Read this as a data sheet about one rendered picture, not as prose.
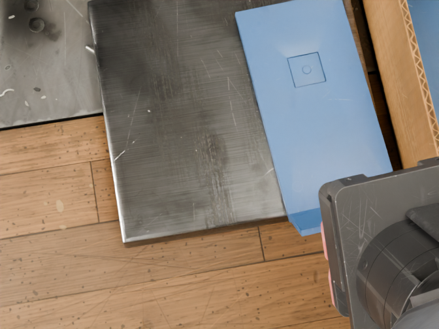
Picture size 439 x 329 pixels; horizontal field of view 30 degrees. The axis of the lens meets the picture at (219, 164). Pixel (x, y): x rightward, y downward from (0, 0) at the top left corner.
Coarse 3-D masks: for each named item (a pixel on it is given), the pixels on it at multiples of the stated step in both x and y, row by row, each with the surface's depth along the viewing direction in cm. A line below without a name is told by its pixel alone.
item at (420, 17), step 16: (416, 0) 55; (432, 0) 55; (416, 16) 55; (432, 16) 55; (416, 32) 54; (432, 32) 54; (432, 48) 54; (432, 64) 54; (432, 80) 54; (432, 96) 53
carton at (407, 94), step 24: (384, 0) 51; (384, 24) 52; (408, 24) 48; (384, 48) 52; (408, 48) 48; (384, 72) 53; (408, 72) 48; (384, 96) 54; (408, 96) 49; (408, 120) 50; (432, 120) 46; (408, 144) 51; (432, 144) 46
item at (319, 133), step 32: (320, 0) 53; (256, 32) 52; (288, 32) 52; (320, 32) 52; (256, 64) 52; (288, 64) 52; (352, 64) 52; (256, 96) 51; (288, 96) 51; (320, 96) 51; (352, 96) 51; (288, 128) 51; (320, 128) 51; (352, 128) 51; (288, 160) 50; (320, 160) 50; (352, 160) 50; (384, 160) 50; (288, 192) 50; (320, 224) 47
